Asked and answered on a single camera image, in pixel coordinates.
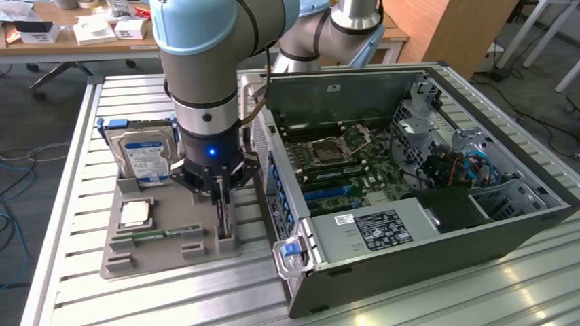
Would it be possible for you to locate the black graphics card silver bracket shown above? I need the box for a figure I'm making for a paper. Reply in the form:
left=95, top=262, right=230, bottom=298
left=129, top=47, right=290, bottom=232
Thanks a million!
left=210, top=176, right=231, bottom=240

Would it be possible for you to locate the grey power supply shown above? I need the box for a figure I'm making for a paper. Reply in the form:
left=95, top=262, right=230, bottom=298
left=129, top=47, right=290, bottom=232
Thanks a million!
left=309, top=198, right=441, bottom=265

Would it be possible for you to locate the wooden cabinet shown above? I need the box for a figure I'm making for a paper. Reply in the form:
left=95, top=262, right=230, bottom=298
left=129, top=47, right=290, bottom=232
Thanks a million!
left=379, top=0, right=519, bottom=74

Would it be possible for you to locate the grey parts rack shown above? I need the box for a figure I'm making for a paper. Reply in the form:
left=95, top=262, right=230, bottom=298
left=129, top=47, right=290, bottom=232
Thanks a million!
left=98, top=175, right=241, bottom=281

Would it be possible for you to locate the large white box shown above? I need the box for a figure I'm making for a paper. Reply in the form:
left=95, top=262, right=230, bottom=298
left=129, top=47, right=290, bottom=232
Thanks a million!
left=73, top=18, right=119, bottom=47

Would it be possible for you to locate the CPU socket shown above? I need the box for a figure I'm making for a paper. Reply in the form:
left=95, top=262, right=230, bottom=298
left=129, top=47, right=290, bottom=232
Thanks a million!
left=305, top=135, right=351, bottom=166

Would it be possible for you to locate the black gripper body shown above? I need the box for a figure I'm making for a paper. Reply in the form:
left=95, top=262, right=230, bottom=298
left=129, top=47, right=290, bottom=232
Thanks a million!
left=178, top=130, right=246, bottom=177

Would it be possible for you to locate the green RAM stick bare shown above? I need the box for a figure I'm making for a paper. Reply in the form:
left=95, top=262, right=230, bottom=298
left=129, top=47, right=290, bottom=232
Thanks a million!
left=111, top=223, right=199, bottom=242

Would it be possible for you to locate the white desk frame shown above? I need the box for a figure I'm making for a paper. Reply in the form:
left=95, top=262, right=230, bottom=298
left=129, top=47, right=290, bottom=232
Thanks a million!
left=495, top=0, right=580, bottom=94

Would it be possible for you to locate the silver disk bay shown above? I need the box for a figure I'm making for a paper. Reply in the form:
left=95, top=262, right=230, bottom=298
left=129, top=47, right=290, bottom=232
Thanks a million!
left=465, top=179, right=547, bottom=222

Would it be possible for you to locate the white floor cable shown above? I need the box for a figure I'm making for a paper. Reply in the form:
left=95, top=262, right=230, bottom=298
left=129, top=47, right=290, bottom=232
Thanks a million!
left=0, top=142, right=71, bottom=163

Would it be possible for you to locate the wooden desk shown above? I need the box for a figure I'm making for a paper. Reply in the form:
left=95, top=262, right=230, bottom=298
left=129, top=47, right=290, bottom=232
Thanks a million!
left=0, top=0, right=411, bottom=65

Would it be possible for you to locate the black and white box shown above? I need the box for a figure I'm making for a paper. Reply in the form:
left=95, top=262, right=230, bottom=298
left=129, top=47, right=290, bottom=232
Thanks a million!
left=11, top=20, right=61, bottom=44

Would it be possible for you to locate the red disk wire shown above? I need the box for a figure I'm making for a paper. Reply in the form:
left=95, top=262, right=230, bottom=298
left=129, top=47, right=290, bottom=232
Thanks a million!
left=447, top=151, right=463, bottom=186

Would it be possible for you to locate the black open PC case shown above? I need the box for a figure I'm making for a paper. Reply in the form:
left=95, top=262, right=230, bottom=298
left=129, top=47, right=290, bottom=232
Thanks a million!
left=238, top=60, right=573, bottom=319

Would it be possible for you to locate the labelled RAM stick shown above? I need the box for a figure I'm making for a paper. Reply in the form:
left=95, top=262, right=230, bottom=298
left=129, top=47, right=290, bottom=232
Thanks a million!
left=311, top=166, right=366, bottom=179

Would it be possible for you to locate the silver CPU chip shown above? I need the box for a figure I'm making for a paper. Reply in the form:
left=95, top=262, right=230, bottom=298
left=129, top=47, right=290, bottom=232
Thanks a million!
left=117, top=200, right=153, bottom=228

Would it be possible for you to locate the silver socket cover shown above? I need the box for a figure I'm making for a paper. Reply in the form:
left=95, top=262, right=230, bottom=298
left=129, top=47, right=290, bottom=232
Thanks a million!
left=337, top=122, right=377, bottom=153

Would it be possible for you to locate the blue case latch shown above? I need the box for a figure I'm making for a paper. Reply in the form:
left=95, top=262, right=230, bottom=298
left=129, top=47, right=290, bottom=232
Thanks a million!
left=281, top=242, right=303, bottom=261

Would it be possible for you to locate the blue disk wire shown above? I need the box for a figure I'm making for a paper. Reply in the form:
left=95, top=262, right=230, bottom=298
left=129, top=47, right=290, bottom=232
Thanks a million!
left=463, top=149, right=499, bottom=187

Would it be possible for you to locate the blue floor cable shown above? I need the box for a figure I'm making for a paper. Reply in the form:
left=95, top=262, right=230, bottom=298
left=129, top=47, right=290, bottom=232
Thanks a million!
left=0, top=162, right=35, bottom=291

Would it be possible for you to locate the blue expansion slot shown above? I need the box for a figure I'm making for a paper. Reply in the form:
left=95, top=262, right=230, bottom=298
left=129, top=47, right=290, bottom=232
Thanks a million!
left=301, top=187, right=354, bottom=202

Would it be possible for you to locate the black desk caster leg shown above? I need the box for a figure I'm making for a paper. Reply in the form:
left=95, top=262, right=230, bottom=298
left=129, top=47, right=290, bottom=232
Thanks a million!
left=26, top=60, right=94, bottom=101

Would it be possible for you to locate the small white box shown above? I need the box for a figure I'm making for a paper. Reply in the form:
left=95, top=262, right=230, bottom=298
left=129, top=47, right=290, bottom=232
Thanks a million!
left=111, top=19, right=147, bottom=41

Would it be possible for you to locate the hard disk blue caddy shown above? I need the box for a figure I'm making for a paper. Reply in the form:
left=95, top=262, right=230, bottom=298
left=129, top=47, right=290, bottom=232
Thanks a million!
left=95, top=117, right=182, bottom=188

